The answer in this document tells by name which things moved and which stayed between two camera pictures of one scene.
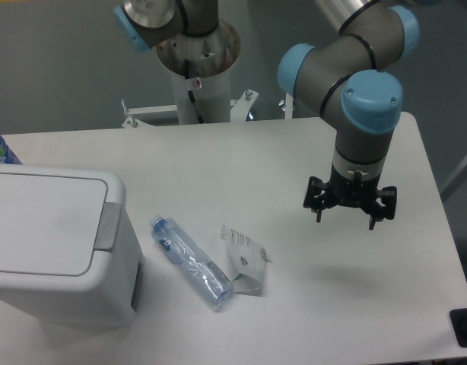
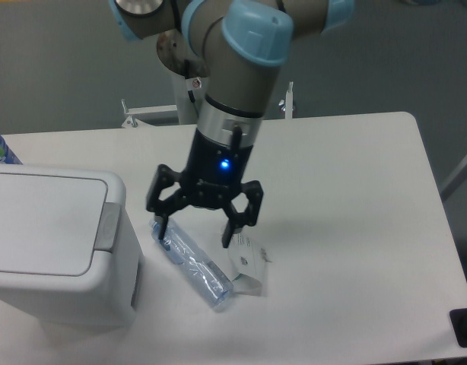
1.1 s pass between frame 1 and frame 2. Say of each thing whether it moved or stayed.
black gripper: moved
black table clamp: stayed
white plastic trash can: stayed
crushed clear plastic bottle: stayed
